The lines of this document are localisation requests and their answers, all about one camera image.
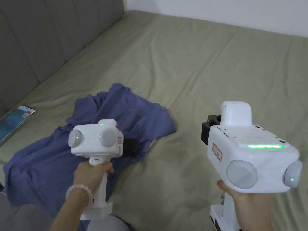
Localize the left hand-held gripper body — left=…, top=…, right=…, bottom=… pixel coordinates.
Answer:
left=68, top=119, right=141, bottom=221

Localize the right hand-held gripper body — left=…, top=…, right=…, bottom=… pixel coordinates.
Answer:
left=201, top=101, right=303, bottom=231

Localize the blue shirt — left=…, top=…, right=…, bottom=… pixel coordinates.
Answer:
left=3, top=83, right=178, bottom=217

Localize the person's left forearm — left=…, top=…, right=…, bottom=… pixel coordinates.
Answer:
left=48, top=184, right=94, bottom=231

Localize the person's left hand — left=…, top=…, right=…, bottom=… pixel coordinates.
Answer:
left=73, top=160, right=115, bottom=196

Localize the person's right hand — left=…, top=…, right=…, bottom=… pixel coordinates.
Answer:
left=216, top=180, right=274, bottom=231

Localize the smartphone with lit screen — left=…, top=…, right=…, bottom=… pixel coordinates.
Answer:
left=0, top=104, right=35, bottom=147

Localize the bed with pale green sheet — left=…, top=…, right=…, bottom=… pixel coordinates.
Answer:
left=0, top=9, right=308, bottom=231

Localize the grey padded headboard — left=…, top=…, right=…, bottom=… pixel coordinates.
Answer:
left=0, top=0, right=126, bottom=121

